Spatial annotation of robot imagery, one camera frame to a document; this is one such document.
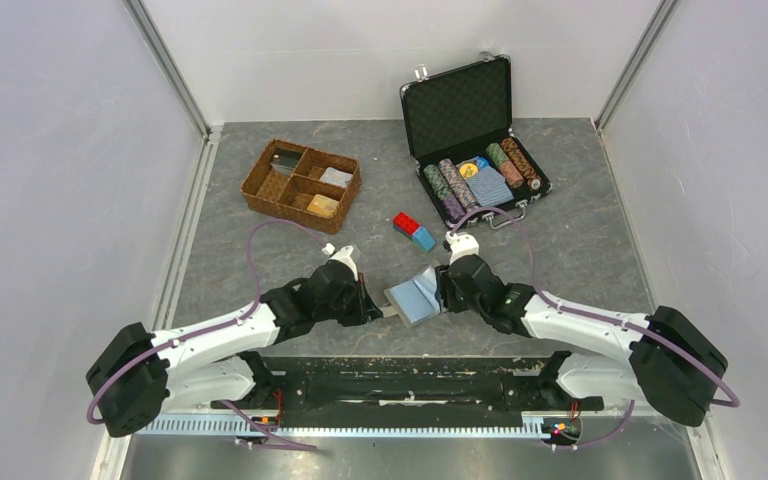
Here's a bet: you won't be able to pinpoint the brown wicker divided basket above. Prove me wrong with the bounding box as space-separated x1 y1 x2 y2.
240 139 362 234

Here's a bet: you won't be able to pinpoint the green pink chip row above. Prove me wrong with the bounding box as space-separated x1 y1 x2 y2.
485 143 524 189

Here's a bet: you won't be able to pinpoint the brown poker chip row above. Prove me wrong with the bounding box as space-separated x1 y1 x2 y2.
500 137 543 192

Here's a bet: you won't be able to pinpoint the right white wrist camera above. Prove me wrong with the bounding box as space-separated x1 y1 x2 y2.
445 231 480 265

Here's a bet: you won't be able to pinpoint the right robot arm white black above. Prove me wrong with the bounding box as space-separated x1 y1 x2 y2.
435 255 728 427

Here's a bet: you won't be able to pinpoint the black poker chip case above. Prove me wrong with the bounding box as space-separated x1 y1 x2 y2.
399 52 553 226

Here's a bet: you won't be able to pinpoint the green poker chip row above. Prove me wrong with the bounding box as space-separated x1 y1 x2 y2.
423 165 465 222

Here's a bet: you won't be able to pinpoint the red toy brick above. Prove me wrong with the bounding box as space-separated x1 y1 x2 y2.
392 212 420 238

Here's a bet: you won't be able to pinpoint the blue toy brick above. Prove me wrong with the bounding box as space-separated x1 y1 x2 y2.
411 226 436 252

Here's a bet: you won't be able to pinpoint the silver VIP cards stack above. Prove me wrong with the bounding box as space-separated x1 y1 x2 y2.
319 167 354 189

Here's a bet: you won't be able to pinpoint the black cards in basket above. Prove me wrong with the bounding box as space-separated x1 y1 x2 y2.
270 149 303 176

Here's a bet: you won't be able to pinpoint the purple poker chip row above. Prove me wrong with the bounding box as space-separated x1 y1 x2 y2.
437 159 479 212

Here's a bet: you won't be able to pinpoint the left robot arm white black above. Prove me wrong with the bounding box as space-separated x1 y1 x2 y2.
86 259 384 438

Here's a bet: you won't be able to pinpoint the yellow dealer button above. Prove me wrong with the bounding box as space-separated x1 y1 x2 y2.
458 161 480 179

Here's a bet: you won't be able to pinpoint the gold cards in basket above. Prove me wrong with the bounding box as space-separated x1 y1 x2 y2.
306 194 339 218

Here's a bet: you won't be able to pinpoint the blue playing card deck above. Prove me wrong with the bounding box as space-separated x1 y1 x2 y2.
465 166 514 207

